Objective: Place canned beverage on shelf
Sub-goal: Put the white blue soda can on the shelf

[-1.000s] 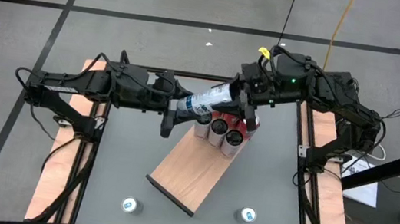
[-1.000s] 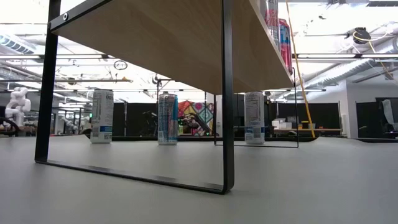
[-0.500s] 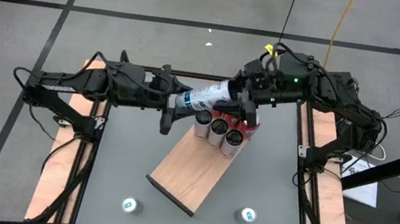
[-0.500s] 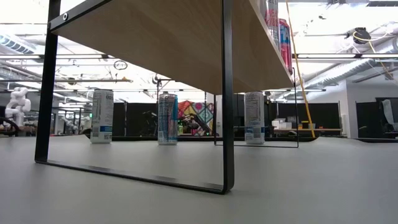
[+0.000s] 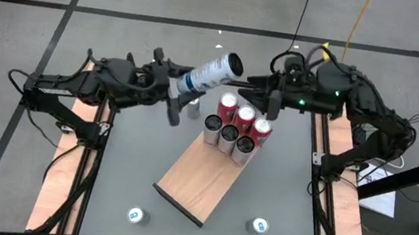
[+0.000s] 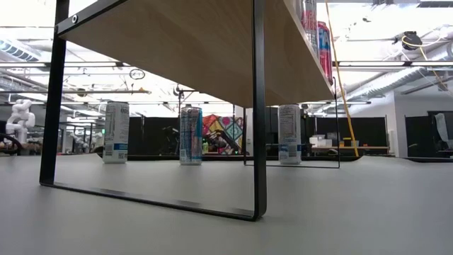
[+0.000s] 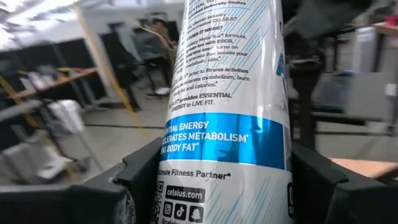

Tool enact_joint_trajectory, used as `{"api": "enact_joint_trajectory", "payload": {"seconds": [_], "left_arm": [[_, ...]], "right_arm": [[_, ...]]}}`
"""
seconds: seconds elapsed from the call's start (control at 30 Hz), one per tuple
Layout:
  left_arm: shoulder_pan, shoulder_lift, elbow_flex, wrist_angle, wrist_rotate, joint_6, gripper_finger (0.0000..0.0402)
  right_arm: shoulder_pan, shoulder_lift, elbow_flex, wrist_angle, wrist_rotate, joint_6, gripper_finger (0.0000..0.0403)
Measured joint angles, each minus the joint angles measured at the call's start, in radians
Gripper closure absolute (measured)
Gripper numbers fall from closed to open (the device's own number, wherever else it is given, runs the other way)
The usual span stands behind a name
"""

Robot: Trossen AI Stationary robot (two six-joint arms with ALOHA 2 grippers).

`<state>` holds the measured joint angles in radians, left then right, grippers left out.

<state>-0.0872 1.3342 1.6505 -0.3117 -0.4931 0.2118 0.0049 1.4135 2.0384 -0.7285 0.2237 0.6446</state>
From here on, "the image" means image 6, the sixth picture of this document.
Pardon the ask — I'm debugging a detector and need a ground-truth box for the white Celsius can red print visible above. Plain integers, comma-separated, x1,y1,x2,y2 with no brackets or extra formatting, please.
299,0,319,57

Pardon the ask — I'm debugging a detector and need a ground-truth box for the silver can blue tab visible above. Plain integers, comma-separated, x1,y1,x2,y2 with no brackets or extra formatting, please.
179,105,204,166

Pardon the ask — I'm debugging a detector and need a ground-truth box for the black partition panel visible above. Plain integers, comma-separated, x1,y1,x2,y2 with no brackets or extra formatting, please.
314,116,389,148
127,116,144,156
143,116,180,156

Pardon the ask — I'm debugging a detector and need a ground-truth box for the long wooden workbench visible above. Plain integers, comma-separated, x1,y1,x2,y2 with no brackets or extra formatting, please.
311,145,390,155

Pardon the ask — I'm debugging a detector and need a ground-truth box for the wooden shelf black metal frame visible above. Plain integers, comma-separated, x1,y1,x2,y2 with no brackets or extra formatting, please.
38,0,341,222

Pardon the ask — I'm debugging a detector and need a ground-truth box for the colourful mural panel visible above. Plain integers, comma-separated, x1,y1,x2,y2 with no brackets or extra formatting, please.
202,113,245,155

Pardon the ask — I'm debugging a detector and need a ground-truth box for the yellow hanging cable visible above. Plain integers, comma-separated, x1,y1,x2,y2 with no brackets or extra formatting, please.
323,0,360,158

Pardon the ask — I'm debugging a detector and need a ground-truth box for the black ceiling cable reel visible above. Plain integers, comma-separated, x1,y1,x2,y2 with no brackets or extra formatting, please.
392,30,424,51

